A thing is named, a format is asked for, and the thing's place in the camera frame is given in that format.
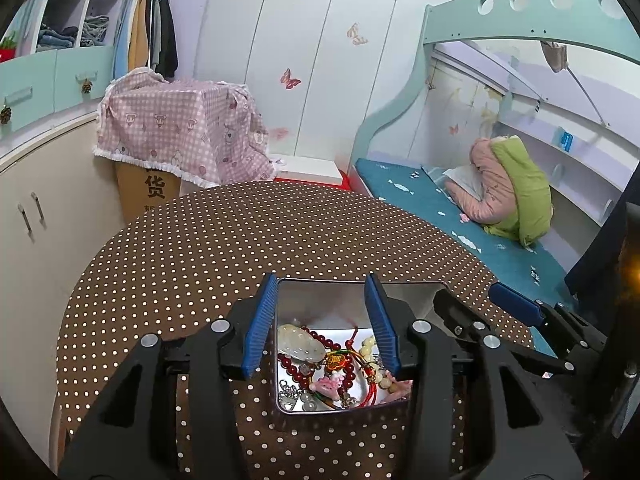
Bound pink bunny charm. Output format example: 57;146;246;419
312;375;347;397

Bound teal drawer unit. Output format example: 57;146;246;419
0;44;116;133

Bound dark hanging garment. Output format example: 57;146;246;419
565;165;640;301

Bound light blue hanging garment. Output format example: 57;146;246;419
112;0;141;81

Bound cream bead bracelet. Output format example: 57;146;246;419
357;335;401;392

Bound black hanging garment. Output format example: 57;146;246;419
155;0;179;78

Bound pink padded jacket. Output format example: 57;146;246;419
444;137;521;226

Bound pink and green folded quilt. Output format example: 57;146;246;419
482;136;553;248

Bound silver metal tin box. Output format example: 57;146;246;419
274;276;448;416

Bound white wall shelves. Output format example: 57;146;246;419
495;105;640;226

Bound grey hanging cloth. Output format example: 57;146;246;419
540;41;570;73

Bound teal bed mattress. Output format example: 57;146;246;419
355;158;576;356

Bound white flat box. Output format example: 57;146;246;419
270;155;341;183

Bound yellow hanging garment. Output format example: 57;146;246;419
127;0;151;72

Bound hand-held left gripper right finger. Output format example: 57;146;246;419
364;273;583;480

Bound brown polka dot tablecloth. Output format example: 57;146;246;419
56;181;538;480

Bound red cloth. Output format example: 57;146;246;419
274;170;353;191

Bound cream cabinet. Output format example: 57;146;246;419
0;110;126;401

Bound grey hanging garment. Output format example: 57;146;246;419
147;0;163;73

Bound silver chain keychain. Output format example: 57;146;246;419
279;382;313;413

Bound pink checked cloth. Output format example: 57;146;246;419
92;69;276;190

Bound teal bunk bed frame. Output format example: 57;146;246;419
350;0;640;196

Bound white jade pendant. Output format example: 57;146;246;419
279;324;327;364

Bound white wardrobe doors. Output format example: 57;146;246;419
192;0;451;171

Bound brown cardboard box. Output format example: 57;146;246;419
115;160;183;223

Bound dark red bead bracelet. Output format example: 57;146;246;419
279;329;357;392

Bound red cord bracelet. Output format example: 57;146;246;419
325;329;383;407

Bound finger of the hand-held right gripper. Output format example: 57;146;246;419
490;282;608;361
432;288;576;378

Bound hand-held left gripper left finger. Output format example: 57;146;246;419
57;273;278;480

